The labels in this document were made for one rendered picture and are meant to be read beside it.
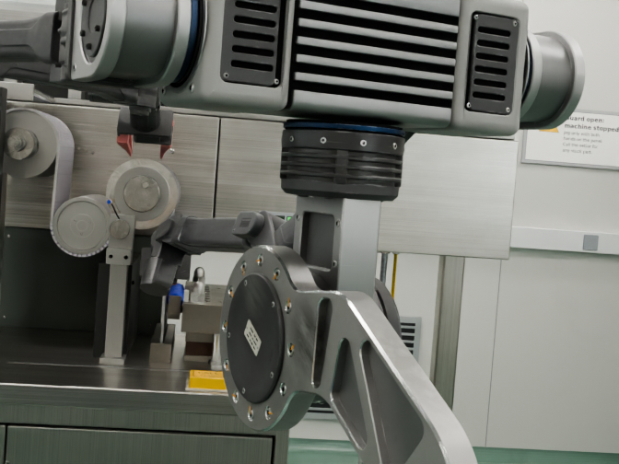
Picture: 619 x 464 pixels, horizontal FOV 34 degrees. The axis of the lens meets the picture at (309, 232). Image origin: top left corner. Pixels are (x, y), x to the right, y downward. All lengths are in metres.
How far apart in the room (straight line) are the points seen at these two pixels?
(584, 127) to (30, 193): 3.23
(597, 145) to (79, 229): 3.42
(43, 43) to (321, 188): 0.40
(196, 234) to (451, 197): 0.89
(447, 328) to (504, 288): 2.32
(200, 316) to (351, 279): 1.08
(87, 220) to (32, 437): 0.47
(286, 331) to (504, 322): 4.07
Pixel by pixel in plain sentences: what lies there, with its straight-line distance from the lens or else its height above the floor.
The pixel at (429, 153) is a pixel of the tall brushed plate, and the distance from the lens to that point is 2.54.
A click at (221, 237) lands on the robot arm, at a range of 1.75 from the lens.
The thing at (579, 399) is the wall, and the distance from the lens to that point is 5.27.
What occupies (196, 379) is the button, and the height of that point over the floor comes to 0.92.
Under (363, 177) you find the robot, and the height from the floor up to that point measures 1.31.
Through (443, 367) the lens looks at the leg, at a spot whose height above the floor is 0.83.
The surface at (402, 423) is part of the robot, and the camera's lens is 0.88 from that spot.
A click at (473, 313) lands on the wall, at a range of 5.03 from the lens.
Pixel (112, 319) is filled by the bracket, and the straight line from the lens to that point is 2.14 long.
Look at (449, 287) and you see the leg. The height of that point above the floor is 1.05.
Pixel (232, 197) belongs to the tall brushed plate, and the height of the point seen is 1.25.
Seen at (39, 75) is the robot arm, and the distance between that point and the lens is 1.64.
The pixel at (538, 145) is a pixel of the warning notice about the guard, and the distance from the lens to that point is 5.06.
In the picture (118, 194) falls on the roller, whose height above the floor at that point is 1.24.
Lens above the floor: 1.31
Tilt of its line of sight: 3 degrees down
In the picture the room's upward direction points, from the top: 4 degrees clockwise
